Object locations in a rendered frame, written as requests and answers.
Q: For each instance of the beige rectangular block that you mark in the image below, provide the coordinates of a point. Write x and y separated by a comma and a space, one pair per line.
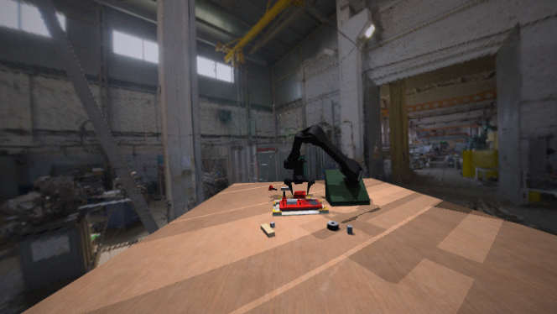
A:
268, 230

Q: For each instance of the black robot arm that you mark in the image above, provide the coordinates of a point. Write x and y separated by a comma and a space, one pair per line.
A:
316, 136

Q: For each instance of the small black toy tyre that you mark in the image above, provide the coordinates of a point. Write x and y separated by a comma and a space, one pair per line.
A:
332, 225

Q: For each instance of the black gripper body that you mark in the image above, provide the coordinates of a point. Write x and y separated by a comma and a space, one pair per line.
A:
288, 181

